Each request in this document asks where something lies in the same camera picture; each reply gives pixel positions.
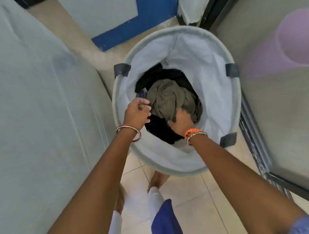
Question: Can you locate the blue plaid shirt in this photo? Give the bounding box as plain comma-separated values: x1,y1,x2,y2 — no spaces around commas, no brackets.
136,88,151,106

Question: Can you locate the thin multicolour bangle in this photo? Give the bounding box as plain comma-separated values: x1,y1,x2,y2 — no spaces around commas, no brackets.
115,124,142,143

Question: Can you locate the white trouser leg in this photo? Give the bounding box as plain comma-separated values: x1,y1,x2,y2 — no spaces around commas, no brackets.
147,187,164,222
108,211,122,234

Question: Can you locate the olive printed t-shirt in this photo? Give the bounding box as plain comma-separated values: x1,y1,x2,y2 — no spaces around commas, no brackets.
146,79,203,124

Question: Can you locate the person's right forearm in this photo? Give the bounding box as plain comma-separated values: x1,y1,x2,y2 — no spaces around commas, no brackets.
191,135,307,234

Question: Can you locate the white blue washing machine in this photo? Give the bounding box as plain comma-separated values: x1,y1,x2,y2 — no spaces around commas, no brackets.
0,0,116,234

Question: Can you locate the person's left forearm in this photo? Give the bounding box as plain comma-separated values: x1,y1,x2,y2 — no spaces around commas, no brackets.
48,129,142,234

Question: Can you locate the black clothes heap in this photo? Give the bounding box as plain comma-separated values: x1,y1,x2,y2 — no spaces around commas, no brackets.
135,63,201,145

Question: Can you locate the person's bare foot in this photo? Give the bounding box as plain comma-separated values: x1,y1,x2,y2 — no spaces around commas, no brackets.
147,171,169,191
115,184,126,214

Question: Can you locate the person's right hand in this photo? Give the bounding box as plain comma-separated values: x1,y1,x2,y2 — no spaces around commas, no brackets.
167,108,196,137

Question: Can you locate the beaded green red bangle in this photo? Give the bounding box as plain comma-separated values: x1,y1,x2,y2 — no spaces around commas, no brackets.
186,131,209,146

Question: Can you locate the person's blue tunic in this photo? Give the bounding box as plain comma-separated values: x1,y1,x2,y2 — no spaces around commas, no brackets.
151,199,309,234

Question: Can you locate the white round laundry hamper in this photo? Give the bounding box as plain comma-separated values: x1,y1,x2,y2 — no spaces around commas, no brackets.
112,25,243,178

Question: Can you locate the person's left hand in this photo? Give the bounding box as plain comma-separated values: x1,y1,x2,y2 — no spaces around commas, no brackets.
122,98,152,132

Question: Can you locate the orange thread bracelet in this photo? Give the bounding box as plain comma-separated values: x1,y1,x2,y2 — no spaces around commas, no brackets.
184,128,201,139

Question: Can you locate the pink bucket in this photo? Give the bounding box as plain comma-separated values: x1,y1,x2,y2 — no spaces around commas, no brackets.
244,7,309,80

